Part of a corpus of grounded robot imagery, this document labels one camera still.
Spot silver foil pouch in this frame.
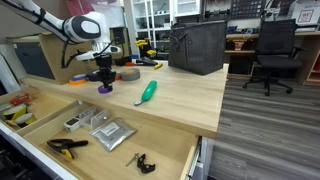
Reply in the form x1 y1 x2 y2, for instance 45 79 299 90
91 118 136 152

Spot red tape in drawer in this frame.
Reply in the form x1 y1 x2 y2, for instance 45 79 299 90
9 93 30 106

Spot dark grey fabric bag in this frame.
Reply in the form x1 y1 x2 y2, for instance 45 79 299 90
168 21 227 75

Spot white shelving unit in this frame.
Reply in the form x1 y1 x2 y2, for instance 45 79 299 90
124 0 201 56

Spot large cardboard box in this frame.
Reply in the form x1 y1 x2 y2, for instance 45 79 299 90
8 27 130 85

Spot orange tape roll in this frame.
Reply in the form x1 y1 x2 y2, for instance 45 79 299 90
115 74 121 80

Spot white small device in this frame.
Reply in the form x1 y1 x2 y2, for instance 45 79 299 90
64 117 80 132

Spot clear plastic box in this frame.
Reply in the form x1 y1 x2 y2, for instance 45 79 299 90
77 106 110 130

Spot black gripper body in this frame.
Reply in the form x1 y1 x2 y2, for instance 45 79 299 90
95 55 116 82

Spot yellow black clamps on table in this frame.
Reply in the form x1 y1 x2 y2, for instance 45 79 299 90
114 38 164 71

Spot wooden open drawer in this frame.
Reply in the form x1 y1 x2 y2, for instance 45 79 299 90
1 87 198 180

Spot yellow black tape roll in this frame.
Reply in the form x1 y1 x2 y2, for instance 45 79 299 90
3 104 36 128

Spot black yellow spring clamp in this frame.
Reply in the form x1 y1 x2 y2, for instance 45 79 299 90
47 139 88 159

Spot green handled brush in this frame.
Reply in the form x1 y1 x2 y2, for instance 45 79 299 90
134 80 157 106

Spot purple masking tape roll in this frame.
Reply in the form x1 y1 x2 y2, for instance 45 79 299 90
98 85 113 94

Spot black clamp with bolt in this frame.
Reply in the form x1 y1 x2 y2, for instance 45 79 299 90
126 153 156 174

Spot blue and orange tape stack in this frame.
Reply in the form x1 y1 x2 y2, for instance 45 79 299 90
69 74 87 85

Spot grey duct tape roll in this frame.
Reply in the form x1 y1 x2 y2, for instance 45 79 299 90
120 68 140 81

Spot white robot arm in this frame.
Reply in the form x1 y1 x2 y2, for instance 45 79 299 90
0 0 122 93

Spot black office chair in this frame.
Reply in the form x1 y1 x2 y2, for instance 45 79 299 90
243 19 302 96

